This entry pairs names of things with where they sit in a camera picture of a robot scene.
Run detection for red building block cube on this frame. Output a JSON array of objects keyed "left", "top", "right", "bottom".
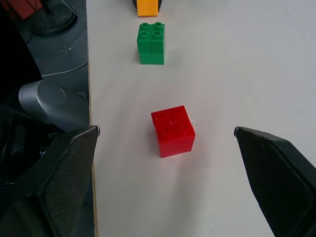
[{"left": 151, "top": 105, "right": 196, "bottom": 158}]

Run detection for green building block cube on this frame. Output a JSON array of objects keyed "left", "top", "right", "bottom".
[{"left": 137, "top": 21, "right": 165, "bottom": 66}]

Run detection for red box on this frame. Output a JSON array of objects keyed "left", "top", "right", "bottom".
[{"left": 4, "top": 0, "right": 42, "bottom": 21}]

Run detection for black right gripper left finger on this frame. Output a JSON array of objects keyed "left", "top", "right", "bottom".
[{"left": 0, "top": 125, "right": 101, "bottom": 237}]

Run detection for black round fan base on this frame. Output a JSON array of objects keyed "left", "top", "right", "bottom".
[{"left": 31, "top": 0, "right": 78, "bottom": 36}]

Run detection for grey floor cable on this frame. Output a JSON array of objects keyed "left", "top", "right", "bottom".
[{"left": 41, "top": 62, "right": 88, "bottom": 77}]

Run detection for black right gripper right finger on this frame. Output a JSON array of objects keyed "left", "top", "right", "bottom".
[{"left": 233, "top": 126, "right": 316, "bottom": 237}]

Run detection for silver robot body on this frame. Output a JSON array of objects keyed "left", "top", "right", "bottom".
[{"left": 18, "top": 79, "right": 91, "bottom": 133}]

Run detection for orange building block cube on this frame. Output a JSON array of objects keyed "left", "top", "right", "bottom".
[{"left": 137, "top": 0, "right": 159, "bottom": 17}]

